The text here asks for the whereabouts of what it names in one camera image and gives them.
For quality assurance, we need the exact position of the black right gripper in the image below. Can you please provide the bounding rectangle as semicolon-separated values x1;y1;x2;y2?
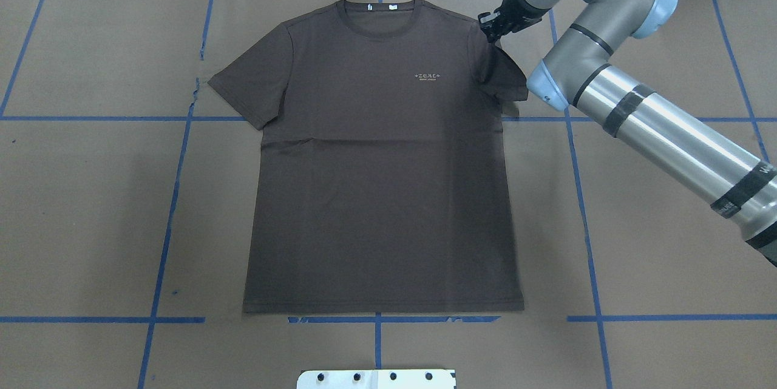
478;9;542;44

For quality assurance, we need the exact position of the dark brown t-shirt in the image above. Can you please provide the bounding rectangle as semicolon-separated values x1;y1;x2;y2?
208;0;528;314

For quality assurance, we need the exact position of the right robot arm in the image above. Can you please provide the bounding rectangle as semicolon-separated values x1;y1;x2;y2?
478;0;776;265

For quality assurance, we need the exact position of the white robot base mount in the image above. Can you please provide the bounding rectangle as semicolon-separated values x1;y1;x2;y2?
295;369;458;388

